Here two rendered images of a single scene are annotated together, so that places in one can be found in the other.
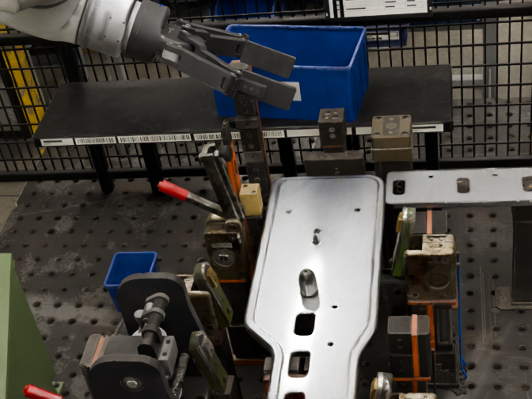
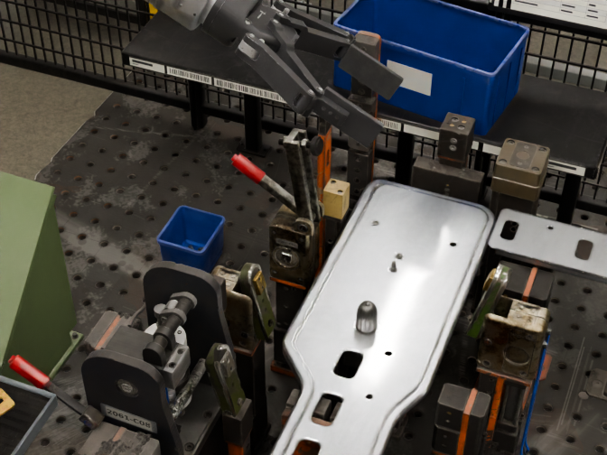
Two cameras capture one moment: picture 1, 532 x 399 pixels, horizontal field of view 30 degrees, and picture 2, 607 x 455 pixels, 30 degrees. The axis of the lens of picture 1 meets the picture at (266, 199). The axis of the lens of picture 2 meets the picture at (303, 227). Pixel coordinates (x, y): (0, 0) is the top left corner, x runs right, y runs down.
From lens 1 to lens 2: 17 cm
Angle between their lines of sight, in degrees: 8
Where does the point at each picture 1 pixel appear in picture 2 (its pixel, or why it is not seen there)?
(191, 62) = (269, 65)
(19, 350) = (38, 293)
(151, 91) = not seen: hidden behind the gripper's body
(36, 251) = (99, 174)
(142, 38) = (222, 18)
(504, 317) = (591, 407)
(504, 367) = not seen: outside the picture
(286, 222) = (368, 235)
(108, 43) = (182, 14)
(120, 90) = not seen: hidden behind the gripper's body
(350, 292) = (411, 341)
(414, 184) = (528, 231)
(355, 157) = (472, 180)
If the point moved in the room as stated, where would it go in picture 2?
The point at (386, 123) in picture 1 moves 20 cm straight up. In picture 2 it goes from (518, 151) to (536, 50)
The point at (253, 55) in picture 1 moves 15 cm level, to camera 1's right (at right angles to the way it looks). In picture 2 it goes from (354, 63) to (490, 75)
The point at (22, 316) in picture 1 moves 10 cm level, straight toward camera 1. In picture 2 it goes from (51, 256) to (53, 301)
